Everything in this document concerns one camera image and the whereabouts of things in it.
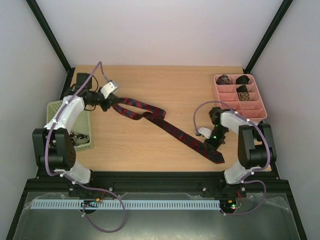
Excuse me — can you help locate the red navy striped tie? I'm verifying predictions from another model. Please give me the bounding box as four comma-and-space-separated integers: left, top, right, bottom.
112, 97, 225, 164

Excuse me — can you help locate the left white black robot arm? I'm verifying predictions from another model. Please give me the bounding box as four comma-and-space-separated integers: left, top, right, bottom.
32, 74, 119, 184

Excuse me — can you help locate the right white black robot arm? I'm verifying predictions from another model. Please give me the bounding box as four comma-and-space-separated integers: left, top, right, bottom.
204, 107, 276, 196

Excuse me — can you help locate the green plastic basket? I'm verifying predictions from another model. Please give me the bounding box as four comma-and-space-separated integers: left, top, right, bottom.
46, 100, 94, 152

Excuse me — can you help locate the black white patterned tie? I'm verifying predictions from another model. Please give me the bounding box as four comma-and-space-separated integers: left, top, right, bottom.
69, 132, 90, 146

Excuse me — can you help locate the brown patterned rolled tie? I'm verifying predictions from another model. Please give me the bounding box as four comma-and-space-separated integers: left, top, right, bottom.
237, 92, 250, 102

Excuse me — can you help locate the pink divided organizer tray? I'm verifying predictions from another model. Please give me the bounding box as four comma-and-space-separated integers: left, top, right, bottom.
213, 74, 268, 122

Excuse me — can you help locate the black rolled tie middle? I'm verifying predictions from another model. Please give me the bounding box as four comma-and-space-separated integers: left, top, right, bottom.
236, 85, 248, 93

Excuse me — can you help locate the black rolled tie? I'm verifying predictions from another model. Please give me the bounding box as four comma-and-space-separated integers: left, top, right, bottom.
235, 75, 250, 85
236, 85, 248, 93

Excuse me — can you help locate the dark floral rolled tie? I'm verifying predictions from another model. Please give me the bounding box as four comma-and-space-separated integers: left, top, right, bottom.
216, 74, 232, 85

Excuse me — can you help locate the black rolled tie back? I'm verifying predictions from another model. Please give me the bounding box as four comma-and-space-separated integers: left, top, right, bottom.
235, 75, 250, 85

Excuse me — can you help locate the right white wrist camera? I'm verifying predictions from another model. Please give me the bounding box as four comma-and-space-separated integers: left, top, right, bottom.
196, 127, 212, 139

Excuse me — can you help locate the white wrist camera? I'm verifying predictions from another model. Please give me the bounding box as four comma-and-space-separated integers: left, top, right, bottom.
196, 127, 212, 139
100, 80, 119, 99

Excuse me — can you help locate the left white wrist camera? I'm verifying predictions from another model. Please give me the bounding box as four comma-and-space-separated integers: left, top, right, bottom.
100, 80, 119, 99

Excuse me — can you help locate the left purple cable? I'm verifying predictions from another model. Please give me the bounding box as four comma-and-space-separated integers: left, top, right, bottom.
44, 61, 128, 233

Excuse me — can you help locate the purple cable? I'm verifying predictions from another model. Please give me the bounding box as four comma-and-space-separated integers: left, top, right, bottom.
44, 61, 128, 233
193, 100, 272, 217

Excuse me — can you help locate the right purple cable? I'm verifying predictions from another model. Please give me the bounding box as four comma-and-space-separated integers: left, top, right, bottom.
193, 100, 272, 217

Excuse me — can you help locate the left black frame post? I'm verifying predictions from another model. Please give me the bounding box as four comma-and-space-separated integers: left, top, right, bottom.
24, 0, 73, 73

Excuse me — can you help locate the black frame post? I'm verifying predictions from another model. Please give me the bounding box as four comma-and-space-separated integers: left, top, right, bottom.
24, 0, 73, 73
242, 0, 294, 74

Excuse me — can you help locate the black aluminium frame rail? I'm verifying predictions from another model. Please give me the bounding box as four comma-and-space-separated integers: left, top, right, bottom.
22, 171, 293, 200

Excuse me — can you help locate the light blue cable duct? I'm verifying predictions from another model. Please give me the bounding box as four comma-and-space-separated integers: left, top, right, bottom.
30, 199, 221, 211

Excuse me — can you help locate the right black frame post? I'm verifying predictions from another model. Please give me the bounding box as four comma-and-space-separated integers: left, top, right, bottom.
242, 0, 294, 74

